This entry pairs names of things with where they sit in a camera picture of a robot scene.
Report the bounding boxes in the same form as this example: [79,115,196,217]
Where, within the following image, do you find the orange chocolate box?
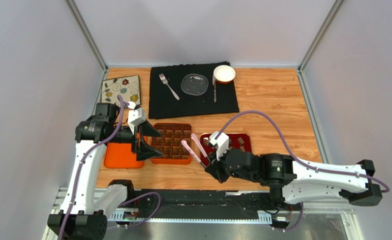
[151,123,192,165]

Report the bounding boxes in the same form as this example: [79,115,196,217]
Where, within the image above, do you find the pink handled metal tongs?
[181,133,211,168]

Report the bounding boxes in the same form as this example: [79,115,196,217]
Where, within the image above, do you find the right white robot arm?
[205,148,382,208]

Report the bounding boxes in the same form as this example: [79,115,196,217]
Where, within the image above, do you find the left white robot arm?
[47,101,162,240]

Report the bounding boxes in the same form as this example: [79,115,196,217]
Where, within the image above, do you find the rectangular milk chocolate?
[237,137,245,146]

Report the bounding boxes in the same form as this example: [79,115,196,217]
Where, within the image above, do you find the orange tin lid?
[104,132,145,169]

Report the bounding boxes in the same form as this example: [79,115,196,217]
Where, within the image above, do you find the red lacquer tray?
[199,133,252,155]

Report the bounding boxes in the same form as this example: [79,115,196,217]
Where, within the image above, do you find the floral square plate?
[100,75,142,106]

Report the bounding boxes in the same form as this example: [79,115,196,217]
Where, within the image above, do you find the black cloth mat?
[148,61,239,120]

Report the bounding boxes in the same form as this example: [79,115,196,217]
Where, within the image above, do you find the silver fork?
[159,73,180,100]

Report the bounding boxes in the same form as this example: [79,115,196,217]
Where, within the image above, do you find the clear glass plate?
[181,74,209,96]

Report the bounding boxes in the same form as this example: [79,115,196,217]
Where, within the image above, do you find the white orange bowl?
[213,65,236,84]

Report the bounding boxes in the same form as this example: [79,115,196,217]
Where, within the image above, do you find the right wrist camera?
[209,131,230,161]

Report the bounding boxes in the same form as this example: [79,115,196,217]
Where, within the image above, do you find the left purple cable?
[57,94,161,240]

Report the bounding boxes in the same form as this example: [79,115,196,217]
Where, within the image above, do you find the purple cable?
[57,94,161,240]
[214,110,390,232]

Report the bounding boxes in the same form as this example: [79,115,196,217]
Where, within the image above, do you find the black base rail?
[104,188,303,222]

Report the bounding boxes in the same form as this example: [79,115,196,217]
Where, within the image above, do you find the dark handled knife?
[213,83,217,103]

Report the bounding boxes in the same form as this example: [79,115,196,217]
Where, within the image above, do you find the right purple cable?
[214,110,390,232]

